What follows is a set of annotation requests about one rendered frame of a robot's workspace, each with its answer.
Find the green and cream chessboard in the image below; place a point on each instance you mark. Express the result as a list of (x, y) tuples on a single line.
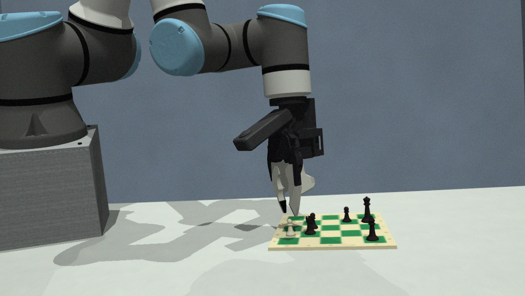
[(332, 233)]

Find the black pawn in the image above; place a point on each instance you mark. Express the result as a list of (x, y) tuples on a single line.
[(314, 224), (346, 216)]

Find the black queen chess piece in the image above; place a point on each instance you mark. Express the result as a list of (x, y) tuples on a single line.
[(367, 210)]

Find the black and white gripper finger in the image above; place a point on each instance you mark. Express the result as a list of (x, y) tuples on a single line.
[(299, 182), (279, 179)]

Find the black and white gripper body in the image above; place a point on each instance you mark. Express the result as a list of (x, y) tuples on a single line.
[(301, 131)]

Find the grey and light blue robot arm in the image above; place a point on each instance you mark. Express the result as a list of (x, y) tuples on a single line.
[(42, 58)]

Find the white pawn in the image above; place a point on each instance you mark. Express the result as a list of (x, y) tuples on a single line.
[(290, 231)]

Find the black bishop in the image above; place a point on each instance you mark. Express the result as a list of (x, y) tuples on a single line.
[(372, 236)]

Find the black rook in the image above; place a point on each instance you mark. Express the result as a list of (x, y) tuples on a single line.
[(310, 230)]

